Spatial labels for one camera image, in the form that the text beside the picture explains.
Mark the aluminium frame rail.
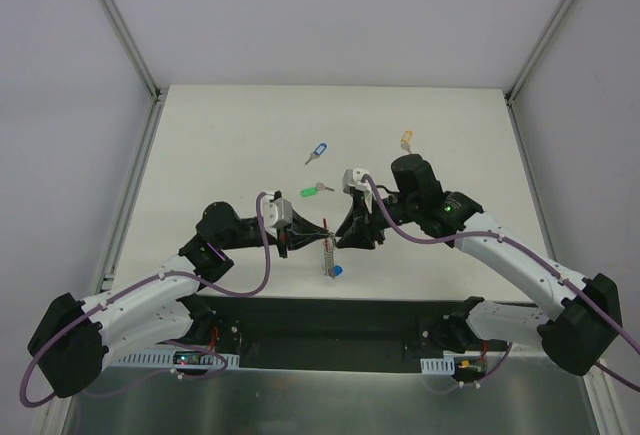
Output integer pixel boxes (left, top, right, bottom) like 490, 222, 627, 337
503, 0, 621, 435
29, 0, 169, 435

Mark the key with green tag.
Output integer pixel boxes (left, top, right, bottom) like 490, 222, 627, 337
300, 182, 334, 198

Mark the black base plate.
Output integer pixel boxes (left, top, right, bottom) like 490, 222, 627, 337
92, 290, 574, 371

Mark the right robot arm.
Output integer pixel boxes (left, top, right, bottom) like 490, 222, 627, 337
337, 154, 622, 376

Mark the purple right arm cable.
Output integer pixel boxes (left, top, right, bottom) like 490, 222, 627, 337
362, 174, 640, 396

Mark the key with yellow tag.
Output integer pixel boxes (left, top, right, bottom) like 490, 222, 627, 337
400, 130, 413, 154

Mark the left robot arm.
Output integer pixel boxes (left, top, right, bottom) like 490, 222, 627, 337
19, 193, 331, 408

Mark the key with blue rectangular tag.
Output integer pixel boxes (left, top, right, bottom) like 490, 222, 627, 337
305, 142, 328, 165

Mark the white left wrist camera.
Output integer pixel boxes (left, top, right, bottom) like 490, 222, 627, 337
261, 191, 293, 230

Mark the red handled metal key organizer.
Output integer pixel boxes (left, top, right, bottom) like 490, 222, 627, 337
323, 218, 337, 278

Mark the aluminium frame rail left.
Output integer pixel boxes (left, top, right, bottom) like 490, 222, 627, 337
29, 0, 169, 435

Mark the aluminium frame rail right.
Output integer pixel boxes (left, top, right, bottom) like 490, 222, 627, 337
503, 0, 621, 435

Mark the key with blue oval tag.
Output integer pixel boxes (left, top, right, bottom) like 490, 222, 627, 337
329, 265, 343, 278

